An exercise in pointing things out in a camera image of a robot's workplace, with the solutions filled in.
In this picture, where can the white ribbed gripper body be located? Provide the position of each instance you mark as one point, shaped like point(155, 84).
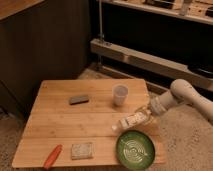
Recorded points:
point(159, 105)

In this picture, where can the transparent gripper finger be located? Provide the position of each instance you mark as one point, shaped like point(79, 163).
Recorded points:
point(149, 120)
point(144, 108)

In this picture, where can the clear plastic bottle white label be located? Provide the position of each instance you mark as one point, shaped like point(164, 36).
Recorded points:
point(130, 121)

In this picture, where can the green ceramic bowl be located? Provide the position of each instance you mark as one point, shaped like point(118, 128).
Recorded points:
point(135, 150)

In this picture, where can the translucent plastic cup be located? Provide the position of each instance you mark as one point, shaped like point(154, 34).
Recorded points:
point(120, 93)

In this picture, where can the wooden shelf unit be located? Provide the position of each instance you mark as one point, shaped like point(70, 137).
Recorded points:
point(166, 47)

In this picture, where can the wooden folding table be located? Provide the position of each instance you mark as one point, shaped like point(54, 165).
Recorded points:
point(53, 121)

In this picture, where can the dark grey sponge block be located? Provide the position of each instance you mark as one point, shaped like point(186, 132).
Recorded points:
point(78, 99)

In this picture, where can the beige scouring sponge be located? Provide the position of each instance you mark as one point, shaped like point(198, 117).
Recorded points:
point(82, 151)

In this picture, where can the metal vertical pole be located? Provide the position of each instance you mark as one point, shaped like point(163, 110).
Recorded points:
point(100, 21)

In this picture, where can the orange carrot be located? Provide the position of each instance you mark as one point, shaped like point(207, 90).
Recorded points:
point(52, 157)

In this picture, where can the dark wooden cabinet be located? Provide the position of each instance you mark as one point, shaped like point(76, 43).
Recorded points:
point(49, 41)

